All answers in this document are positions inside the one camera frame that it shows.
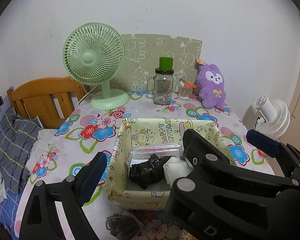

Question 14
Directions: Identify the clear zip bags pack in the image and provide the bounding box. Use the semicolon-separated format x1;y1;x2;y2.
131;142;184;159

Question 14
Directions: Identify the grey drawstring pouch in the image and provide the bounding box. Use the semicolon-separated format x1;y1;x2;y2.
106;211;144;239

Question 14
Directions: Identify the yellow cartoon fabric storage box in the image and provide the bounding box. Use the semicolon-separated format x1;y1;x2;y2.
106;118;234;210

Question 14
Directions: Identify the blue grid bedsheet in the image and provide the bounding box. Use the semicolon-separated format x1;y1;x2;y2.
0;190;23;240

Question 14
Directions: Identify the white floor fan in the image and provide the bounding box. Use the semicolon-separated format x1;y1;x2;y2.
255;95;290;140

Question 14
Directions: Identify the white blanket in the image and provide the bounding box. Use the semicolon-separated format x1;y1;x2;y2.
26;129;57;173

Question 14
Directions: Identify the black plastic bag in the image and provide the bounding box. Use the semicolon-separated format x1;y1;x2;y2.
129;154;170;190

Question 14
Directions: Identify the purple plush bunny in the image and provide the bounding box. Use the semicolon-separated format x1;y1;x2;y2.
197;64;226;110

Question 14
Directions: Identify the cotton swab container orange lid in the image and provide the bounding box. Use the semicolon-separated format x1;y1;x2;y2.
178;79;196;100

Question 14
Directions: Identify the glass mason jar mug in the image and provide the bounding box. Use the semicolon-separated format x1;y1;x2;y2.
147;57;174;105

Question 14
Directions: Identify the grey plaid pillow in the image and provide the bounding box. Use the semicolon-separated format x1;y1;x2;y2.
0;107;42;194

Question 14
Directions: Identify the floral tablecloth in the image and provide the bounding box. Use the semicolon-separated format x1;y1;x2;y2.
14;91;273;239

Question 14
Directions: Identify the wooden bed headboard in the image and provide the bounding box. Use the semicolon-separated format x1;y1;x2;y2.
7;76;89;129

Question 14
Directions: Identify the green cartoon cardboard panel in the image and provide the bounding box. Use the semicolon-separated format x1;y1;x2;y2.
110;34;202;93

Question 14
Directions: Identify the green desk fan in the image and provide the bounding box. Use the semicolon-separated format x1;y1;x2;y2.
62;23;129;110

